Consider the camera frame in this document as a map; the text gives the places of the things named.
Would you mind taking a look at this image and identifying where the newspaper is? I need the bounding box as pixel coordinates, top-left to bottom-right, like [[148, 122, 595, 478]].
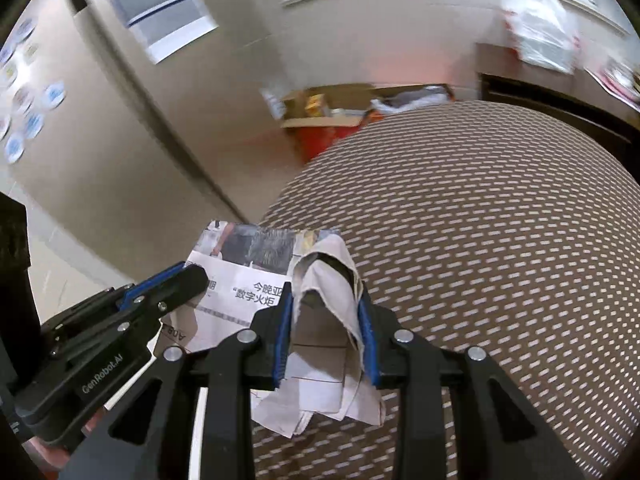
[[154, 220, 385, 438]]

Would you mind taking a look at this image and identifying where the beige refrigerator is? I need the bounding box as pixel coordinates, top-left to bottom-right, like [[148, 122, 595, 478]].
[[0, 0, 252, 291]]

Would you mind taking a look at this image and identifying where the brown polka dot tablecloth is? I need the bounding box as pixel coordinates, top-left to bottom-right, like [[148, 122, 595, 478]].
[[262, 101, 639, 479]]

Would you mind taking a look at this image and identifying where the red gift carton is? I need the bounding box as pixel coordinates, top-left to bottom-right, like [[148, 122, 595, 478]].
[[281, 117, 363, 162]]

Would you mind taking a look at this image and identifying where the plain cardboard box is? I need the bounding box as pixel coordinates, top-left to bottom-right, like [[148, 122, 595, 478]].
[[281, 84, 375, 129]]

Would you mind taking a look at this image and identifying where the dark wooden sideboard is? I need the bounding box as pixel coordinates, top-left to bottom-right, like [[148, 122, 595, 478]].
[[475, 44, 639, 174]]

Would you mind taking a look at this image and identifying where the white plastic shopping bag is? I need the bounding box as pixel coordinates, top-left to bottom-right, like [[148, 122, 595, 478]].
[[501, 0, 580, 75]]

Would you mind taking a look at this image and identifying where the wall calendar poster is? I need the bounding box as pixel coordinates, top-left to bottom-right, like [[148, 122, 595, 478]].
[[110, 0, 217, 64]]

